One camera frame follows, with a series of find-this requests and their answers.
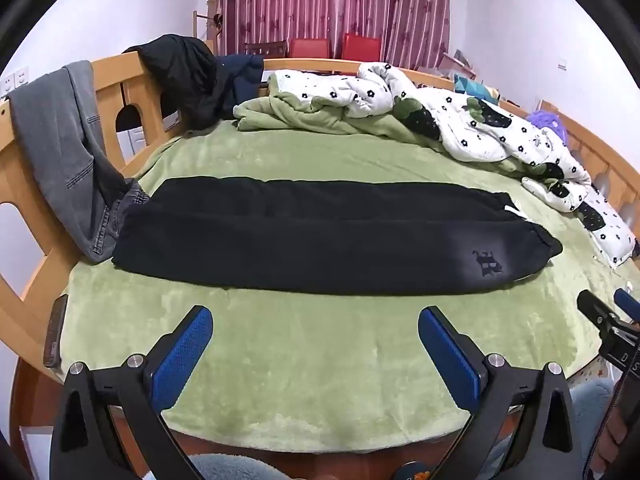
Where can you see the white floral quilt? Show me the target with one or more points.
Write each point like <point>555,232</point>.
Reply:
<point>465,115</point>

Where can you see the black pants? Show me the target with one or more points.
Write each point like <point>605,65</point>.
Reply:
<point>300,245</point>

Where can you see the teal box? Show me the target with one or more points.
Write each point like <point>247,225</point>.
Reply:
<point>472,87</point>

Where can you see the green fleece blanket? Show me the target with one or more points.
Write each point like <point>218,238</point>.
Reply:
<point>320,360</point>

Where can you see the grey jeans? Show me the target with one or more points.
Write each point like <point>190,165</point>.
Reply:
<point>55,125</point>

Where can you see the red patterned curtain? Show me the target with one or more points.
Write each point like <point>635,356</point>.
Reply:
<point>300,0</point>

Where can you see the red chair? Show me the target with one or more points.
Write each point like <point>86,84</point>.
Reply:
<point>309,48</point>
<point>362,47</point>

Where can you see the dark wooden chair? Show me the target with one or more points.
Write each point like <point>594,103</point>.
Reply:
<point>265,49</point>

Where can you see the person's blue clothing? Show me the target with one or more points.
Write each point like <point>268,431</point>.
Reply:
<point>235,467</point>

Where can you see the purple fluffy item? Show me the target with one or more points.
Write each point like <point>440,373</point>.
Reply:
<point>547,122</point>

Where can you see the wooden coat rack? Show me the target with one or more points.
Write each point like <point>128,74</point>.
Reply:
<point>215,20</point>

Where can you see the person's right hand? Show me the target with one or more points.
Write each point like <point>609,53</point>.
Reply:
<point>609,440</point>

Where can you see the navy garment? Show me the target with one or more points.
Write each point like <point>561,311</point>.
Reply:
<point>245,75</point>

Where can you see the wooden bed frame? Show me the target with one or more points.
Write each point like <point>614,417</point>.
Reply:
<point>15,180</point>

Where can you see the black jacket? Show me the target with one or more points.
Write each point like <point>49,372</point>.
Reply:
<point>185,70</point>

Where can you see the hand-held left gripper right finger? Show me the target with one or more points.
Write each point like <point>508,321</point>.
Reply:
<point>450,355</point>

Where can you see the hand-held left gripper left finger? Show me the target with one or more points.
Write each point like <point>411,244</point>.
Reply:
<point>180,355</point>

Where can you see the white cabinet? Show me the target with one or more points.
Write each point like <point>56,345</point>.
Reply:
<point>132,137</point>

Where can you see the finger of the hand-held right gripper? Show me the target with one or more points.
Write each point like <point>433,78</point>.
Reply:
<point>595,310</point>
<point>629,302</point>

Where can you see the dark phone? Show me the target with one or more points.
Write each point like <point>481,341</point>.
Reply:
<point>55,330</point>

